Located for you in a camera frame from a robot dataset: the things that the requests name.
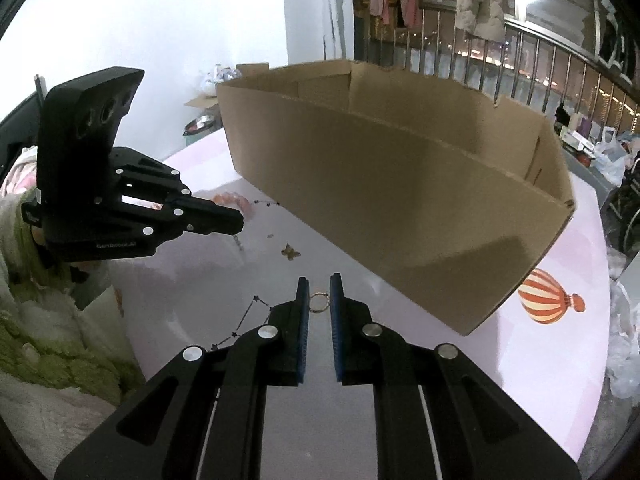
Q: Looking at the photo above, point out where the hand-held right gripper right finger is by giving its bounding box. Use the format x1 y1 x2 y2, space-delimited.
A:
328 272 583 480

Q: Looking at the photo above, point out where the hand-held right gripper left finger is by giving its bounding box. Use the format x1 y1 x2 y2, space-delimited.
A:
54 276 307 480

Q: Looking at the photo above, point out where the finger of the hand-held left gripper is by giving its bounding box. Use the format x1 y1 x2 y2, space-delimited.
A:
120 195 246 251
100 147 193 206

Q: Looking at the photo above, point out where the large brown cardboard box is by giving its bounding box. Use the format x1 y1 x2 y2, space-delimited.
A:
216 59 577 336

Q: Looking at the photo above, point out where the green blender cup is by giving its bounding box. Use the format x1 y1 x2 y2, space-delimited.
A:
182 115 221 136

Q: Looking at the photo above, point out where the colourful plastic bag bundle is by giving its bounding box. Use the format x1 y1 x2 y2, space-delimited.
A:
200 64 243 96

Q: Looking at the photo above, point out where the printed cardboard box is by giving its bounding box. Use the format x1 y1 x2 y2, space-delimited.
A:
184 62 271 111

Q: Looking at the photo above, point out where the pink printed tablecloth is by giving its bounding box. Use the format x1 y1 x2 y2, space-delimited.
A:
115 125 616 480

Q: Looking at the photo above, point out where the green white fuzzy garment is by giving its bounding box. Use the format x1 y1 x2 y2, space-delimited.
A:
0 150 146 480

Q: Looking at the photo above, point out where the white curtain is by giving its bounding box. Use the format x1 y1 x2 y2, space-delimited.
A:
282 0 353 61

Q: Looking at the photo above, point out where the wheelchair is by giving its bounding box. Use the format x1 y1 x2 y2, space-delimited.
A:
600 155 640 261

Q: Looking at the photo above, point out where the metal balcony railing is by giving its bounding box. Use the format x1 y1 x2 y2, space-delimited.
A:
352 0 640 136

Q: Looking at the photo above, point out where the beige hanging coat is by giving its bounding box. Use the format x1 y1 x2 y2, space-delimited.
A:
455 0 507 41

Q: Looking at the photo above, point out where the black white hanging jacket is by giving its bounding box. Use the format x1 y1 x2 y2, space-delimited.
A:
597 0 632 68

